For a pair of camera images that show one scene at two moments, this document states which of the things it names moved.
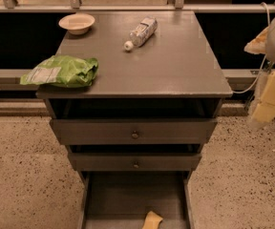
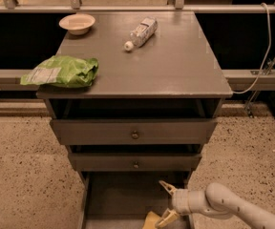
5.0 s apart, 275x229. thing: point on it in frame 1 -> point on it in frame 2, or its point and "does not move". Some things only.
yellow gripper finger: (264, 113) -> (170, 188)
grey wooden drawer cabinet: (137, 132) does not move
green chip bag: (64, 71) does not move
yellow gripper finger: (258, 45) -> (169, 217)
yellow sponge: (152, 220) does not move
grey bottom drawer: (122, 199) does not move
